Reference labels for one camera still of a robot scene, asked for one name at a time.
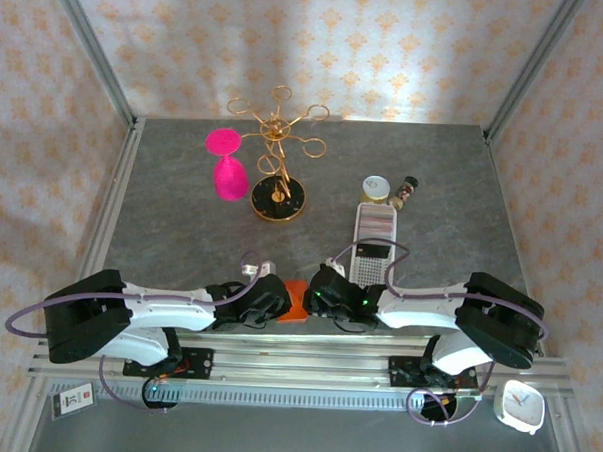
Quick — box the orange card holder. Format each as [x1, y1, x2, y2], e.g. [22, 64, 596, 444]
[275, 278, 311, 326]

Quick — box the white perforated plastic basket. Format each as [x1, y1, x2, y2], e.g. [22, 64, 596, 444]
[352, 201, 401, 291]

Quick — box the grey striped credit card stack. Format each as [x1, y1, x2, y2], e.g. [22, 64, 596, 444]
[358, 204, 397, 246]

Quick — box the small dark-capped spice bottle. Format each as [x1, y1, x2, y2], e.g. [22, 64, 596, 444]
[385, 174, 420, 212]

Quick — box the black credit card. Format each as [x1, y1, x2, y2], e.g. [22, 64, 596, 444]
[355, 242, 393, 259]

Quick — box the pink wine glass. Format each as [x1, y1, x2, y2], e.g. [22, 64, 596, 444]
[202, 126, 252, 204]

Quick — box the gold tin can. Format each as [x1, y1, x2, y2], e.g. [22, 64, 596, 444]
[361, 175, 391, 206]

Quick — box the black round device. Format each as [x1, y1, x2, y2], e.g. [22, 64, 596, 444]
[415, 388, 461, 427]
[140, 376, 184, 413]

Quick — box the white alarm clock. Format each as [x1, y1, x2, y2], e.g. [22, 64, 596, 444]
[491, 378, 548, 437]

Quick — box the clear sleeved label tag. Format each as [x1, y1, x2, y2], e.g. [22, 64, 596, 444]
[50, 382, 97, 422]

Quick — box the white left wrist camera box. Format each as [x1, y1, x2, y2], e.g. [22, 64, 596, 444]
[241, 260, 277, 280]

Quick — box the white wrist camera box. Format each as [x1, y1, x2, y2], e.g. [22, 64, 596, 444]
[241, 260, 277, 280]
[323, 256, 349, 279]

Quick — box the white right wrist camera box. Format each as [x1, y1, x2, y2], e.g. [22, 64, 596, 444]
[323, 256, 349, 279]

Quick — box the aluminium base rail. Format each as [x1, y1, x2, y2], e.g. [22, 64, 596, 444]
[27, 318, 577, 402]

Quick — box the grey slotted cable duct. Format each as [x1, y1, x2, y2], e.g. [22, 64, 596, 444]
[48, 378, 480, 416]

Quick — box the gold wire glass rack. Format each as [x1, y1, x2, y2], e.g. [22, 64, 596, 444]
[221, 82, 332, 227]

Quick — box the aluminium table side rail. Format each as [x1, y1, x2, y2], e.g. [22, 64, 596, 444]
[473, 128, 556, 356]
[59, 114, 147, 338]

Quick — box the aluminium frame post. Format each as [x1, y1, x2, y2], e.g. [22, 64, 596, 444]
[38, 0, 145, 130]
[482, 0, 591, 149]

